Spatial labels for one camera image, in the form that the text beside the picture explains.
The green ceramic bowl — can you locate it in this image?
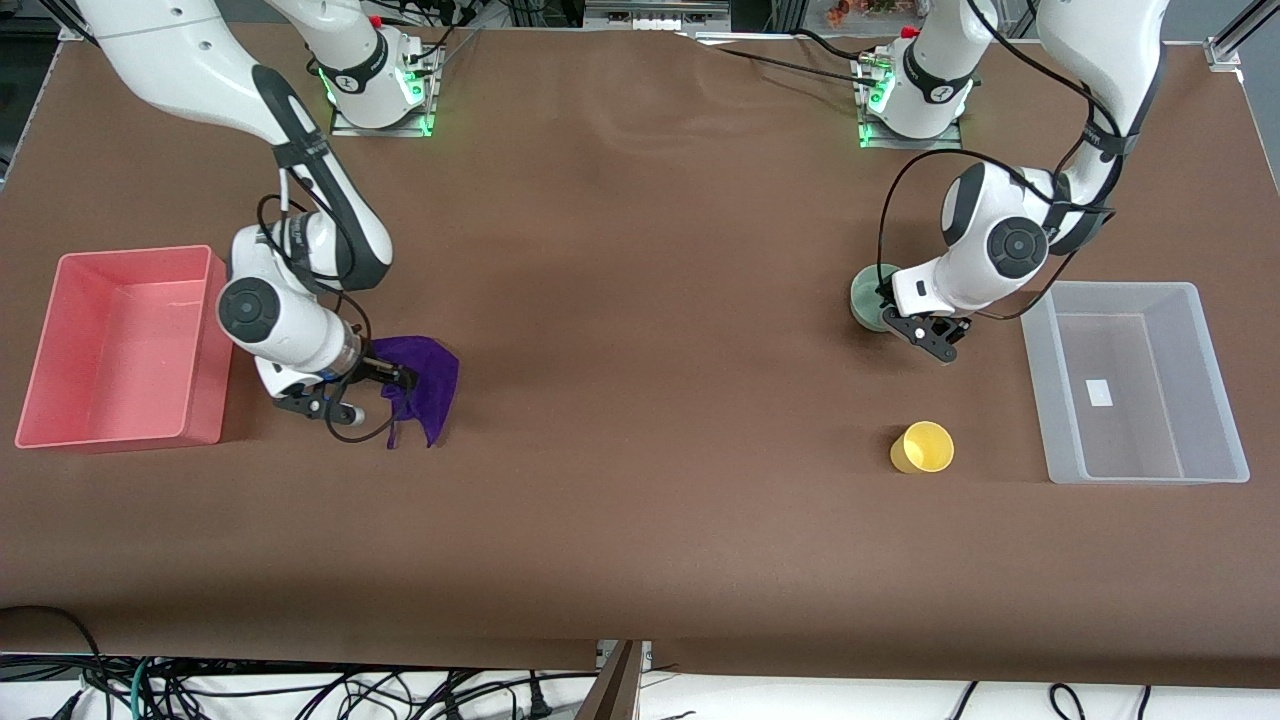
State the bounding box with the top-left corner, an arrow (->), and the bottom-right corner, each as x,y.
850,264 -> 906,332

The purple cloth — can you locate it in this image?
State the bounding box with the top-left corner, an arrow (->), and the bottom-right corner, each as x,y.
365,335 -> 461,450

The yellow plastic cup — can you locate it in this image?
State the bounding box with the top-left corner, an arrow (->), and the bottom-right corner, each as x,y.
890,421 -> 955,475

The pink plastic bin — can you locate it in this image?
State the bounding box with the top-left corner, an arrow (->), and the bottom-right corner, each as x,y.
14,245 -> 233,451

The translucent plastic bin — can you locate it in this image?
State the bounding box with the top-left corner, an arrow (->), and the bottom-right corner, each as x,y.
1020,281 -> 1251,485

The grey background device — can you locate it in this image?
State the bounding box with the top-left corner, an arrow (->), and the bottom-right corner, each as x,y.
585,0 -> 731,31

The brown table leg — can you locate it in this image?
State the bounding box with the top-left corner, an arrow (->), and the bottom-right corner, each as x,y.
580,640 -> 643,720

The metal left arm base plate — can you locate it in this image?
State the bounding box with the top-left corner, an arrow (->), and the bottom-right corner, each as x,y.
855,55 -> 966,152

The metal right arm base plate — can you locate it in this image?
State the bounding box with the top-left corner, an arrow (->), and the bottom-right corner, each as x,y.
328,45 -> 438,139

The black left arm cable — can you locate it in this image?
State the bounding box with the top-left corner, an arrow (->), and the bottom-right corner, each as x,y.
958,0 -> 1136,216

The black cable across table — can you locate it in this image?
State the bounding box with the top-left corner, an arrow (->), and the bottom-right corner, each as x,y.
680,28 -> 886,86

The white table bracket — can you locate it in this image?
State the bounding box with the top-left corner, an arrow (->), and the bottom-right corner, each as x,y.
597,640 -> 653,673

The aluminium frame profile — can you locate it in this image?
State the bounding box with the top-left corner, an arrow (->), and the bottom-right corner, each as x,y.
1205,0 -> 1280,71

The thick black cable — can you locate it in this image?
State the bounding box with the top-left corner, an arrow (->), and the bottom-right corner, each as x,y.
0,604 -> 106,691

